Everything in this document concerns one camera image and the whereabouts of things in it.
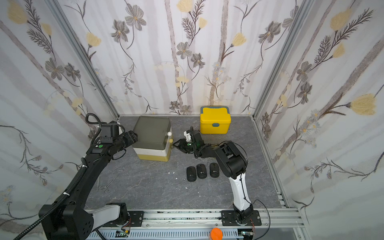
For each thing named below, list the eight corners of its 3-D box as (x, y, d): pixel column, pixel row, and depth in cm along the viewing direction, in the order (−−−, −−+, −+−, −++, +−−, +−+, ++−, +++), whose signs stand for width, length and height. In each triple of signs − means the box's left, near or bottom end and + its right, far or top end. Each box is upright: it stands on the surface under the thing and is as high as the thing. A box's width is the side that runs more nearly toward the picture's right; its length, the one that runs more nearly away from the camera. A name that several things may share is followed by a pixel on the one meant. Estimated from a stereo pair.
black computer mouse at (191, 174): (186, 181, 89) (186, 179, 86) (187, 168, 94) (186, 166, 92) (196, 181, 89) (196, 179, 86) (196, 168, 94) (196, 166, 92)
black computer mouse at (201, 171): (196, 178, 90) (196, 177, 88) (196, 165, 95) (196, 163, 94) (207, 178, 90) (207, 177, 88) (206, 165, 95) (206, 163, 94)
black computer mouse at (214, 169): (210, 177, 90) (210, 175, 88) (209, 164, 96) (209, 162, 94) (219, 177, 90) (219, 175, 88) (217, 164, 96) (218, 162, 94)
